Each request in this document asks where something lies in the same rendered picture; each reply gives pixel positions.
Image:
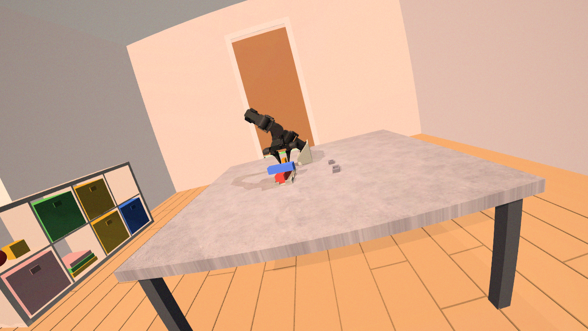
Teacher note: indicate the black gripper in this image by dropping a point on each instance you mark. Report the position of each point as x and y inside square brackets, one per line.
[288, 148]

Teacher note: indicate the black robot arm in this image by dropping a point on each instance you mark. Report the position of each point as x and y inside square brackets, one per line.
[267, 123]

